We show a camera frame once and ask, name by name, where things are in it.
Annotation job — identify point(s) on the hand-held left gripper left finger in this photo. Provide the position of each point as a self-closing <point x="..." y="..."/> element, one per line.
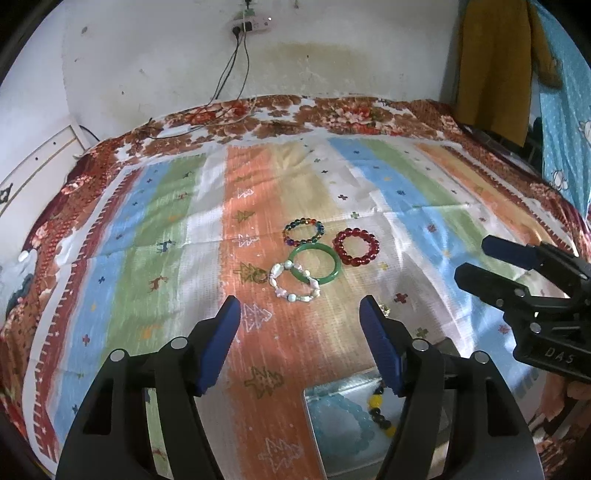
<point x="221" y="341"/>

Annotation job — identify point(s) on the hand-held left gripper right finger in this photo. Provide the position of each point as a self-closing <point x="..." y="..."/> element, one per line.
<point x="381" y="346"/>

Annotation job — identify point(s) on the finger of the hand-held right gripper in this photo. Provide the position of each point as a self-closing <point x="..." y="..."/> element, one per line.
<point x="489" y="281"/>
<point x="503" y="247"/>

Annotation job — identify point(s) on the green jade bangle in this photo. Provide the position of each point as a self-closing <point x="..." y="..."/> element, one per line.
<point x="314" y="249"/>

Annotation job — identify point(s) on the orange plush blanket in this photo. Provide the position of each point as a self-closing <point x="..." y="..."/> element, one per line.
<point x="558" y="397"/>

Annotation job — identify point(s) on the blue printed curtain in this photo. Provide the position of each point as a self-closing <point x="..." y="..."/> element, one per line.
<point x="568" y="115"/>

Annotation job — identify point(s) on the striped colourful mat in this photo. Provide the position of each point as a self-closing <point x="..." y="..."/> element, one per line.
<point x="258" y="194"/>

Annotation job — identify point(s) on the mustard yellow garment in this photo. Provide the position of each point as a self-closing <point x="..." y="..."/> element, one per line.
<point x="494" y="69"/>

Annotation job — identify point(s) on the red floral blanket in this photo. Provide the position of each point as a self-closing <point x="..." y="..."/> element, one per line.
<point x="323" y="110"/>

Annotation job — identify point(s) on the white headboard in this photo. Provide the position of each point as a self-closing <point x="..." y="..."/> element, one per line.
<point x="37" y="161"/>

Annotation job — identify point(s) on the white power strip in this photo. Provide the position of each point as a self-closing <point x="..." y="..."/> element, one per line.
<point x="254" y="25"/>

